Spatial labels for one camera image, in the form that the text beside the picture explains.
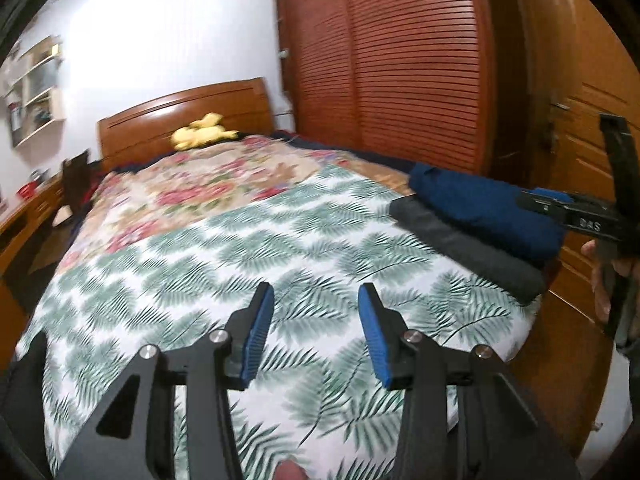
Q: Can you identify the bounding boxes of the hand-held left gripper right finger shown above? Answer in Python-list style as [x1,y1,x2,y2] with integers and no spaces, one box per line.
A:
[357,282,583,480]

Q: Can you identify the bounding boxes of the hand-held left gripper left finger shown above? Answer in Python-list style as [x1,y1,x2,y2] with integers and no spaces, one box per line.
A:
[55,281,276,480]

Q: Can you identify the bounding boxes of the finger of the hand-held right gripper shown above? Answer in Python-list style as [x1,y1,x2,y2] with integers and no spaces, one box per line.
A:
[516,187,576,217]

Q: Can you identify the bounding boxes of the navy blue blazer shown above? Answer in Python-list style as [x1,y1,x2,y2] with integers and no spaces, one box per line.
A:
[409,162,563,271]

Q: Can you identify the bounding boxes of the person's right hand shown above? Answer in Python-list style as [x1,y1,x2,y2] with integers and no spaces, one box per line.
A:
[581,239,619,324]

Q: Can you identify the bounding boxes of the person's left hand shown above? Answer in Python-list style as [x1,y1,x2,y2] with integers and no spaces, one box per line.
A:
[274,461,311,480]

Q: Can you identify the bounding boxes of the folded grey garment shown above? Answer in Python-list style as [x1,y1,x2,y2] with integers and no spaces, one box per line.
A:
[389,197,548,306]

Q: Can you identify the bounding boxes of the leaf print bed sheet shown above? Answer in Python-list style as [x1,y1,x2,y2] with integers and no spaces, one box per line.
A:
[15,162,543,480]

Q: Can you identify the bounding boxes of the wooden door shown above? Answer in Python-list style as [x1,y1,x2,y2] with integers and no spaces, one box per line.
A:
[495,0,640,461]

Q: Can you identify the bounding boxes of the floral blanket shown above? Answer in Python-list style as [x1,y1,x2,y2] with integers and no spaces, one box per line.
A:
[55,135,351,281]

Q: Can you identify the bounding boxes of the yellow plush toy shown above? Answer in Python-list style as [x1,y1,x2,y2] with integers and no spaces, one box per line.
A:
[171,112,240,151]

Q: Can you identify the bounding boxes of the dark wooden chair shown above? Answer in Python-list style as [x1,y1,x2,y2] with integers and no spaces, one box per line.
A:
[62,149,97,226]

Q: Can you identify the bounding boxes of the black jacket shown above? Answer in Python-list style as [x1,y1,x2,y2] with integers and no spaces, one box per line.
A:
[0,330,51,480]

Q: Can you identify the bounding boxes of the wooden bed headboard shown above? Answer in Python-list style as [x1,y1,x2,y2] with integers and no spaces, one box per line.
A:
[97,77,276,173]

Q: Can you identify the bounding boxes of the wooden desk cabinet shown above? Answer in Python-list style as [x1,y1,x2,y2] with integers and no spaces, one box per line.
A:
[0,175,66,351]

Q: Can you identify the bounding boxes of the metal door handle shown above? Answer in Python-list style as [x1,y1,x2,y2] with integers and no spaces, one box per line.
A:
[540,92,571,155]

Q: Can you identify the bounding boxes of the white wall shelf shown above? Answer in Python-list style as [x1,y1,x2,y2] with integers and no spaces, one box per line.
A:
[2,35,67,148]

